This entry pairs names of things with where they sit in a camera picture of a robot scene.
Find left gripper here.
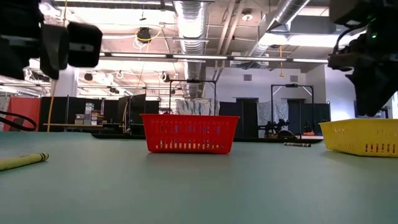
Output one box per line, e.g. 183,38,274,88
39,23,70,81

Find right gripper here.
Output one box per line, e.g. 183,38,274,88
326,32,398,118

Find crayons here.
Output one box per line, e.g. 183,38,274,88
0,152,50,172

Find yellow plastic basket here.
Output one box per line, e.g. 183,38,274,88
319,118,398,158

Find black partition panels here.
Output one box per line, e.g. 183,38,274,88
39,95,161,134

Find stacked storage boxes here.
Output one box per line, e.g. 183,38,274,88
74,101,108,127

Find wooden workbench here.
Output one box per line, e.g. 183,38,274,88
42,123,105,129

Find black computer monitor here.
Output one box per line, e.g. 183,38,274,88
117,93,147,135

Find patterned pale curtain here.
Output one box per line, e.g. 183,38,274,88
257,101,289,125
175,98,220,116

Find long ceiling light bar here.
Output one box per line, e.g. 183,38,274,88
98,51,330,65

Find red plastic basket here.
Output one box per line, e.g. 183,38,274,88
139,113,241,155

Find teal table mat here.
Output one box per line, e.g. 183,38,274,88
0,131,398,224

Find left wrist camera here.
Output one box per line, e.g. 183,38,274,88
66,20,104,69

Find yellow hanging cable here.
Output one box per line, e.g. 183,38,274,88
46,77,60,133

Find red partition wall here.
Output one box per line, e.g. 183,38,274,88
2,96,42,133

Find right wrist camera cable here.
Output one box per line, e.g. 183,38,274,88
334,23,374,57

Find black arm base cable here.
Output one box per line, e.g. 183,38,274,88
0,110,38,133

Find black gantry frame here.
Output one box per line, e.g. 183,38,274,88
168,79,218,116
270,83,315,136

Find short yellow hanging cord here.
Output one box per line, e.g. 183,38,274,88
279,45,285,78

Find slim silver ventilation duct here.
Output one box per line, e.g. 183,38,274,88
248,0,312,63

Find black aluminium table frame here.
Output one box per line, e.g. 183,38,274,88
91,133,324,144

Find wide silver ventilation duct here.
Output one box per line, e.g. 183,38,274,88
172,0,210,99

